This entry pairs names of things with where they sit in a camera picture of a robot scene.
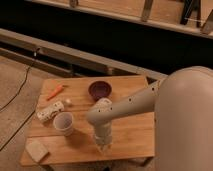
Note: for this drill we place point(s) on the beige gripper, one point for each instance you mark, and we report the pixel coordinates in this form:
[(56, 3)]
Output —
[(103, 136)]

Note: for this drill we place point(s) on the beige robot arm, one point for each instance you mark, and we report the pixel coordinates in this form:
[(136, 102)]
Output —
[(182, 104)]

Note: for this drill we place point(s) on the translucent plastic cup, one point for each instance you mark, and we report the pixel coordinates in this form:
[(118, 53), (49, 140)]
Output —
[(63, 122)]

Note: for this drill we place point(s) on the dark purple bowl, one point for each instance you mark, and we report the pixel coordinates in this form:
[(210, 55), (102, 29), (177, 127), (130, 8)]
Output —
[(99, 89)]

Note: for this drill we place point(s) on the white patterned can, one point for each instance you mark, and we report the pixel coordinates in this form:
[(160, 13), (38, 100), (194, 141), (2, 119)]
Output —
[(50, 111)]

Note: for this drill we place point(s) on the orange carrot toy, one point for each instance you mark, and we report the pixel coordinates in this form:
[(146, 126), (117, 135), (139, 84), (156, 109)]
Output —
[(56, 91)]

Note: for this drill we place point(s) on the beige sponge block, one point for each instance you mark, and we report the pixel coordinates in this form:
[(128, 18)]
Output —
[(36, 150)]

